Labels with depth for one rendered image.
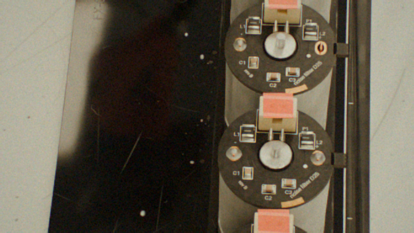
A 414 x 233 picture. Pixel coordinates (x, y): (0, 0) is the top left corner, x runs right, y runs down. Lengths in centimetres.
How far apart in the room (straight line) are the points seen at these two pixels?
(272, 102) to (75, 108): 8
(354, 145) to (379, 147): 7
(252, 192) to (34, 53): 11
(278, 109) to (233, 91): 2
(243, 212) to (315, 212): 2
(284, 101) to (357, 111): 2
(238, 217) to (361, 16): 5
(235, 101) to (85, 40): 7
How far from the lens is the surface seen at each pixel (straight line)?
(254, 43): 36
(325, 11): 39
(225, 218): 36
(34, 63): 43
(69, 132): 41
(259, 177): 34
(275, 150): 34
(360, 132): 35
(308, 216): 35
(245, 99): 36
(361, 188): 34
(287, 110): 34
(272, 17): 36
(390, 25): 44
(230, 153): 34
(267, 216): 33
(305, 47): 36
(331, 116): 40
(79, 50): 42
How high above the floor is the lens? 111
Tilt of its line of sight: 60 degrees down
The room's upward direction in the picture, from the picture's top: straight up
